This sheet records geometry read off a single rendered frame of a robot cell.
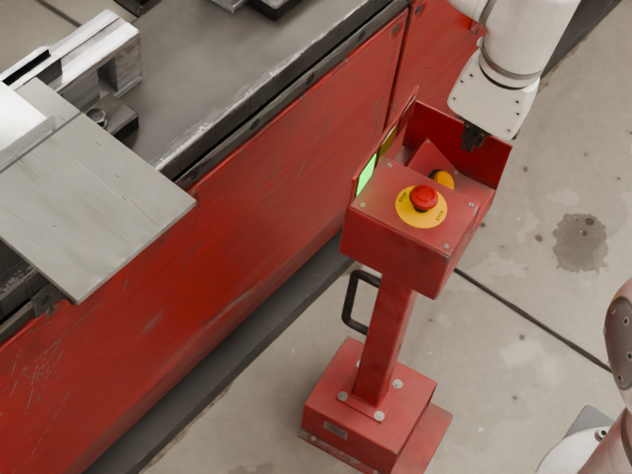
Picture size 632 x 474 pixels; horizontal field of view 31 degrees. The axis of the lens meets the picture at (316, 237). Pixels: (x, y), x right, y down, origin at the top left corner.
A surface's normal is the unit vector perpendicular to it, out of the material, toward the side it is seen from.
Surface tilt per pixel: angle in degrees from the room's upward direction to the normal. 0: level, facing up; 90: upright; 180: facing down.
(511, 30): 90
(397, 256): 90
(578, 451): 0
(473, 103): 89
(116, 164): 0
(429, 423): 0
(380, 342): 90
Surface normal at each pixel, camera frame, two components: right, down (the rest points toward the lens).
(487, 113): -0.51, 0.67
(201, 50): 0.09, -0.56
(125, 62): 0.76, 0.57
